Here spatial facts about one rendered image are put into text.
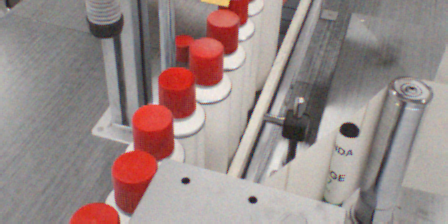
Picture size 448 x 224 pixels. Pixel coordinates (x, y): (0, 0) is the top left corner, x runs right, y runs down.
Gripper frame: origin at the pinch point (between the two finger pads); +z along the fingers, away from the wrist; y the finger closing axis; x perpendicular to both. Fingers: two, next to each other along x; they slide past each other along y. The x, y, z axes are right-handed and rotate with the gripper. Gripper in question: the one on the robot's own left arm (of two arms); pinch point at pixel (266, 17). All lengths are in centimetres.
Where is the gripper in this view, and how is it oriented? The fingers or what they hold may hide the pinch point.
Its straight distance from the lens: 84.7
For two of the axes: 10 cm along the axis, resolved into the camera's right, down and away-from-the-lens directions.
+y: 9.5, 2.3, -2.2
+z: -2.2, 9.7, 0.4
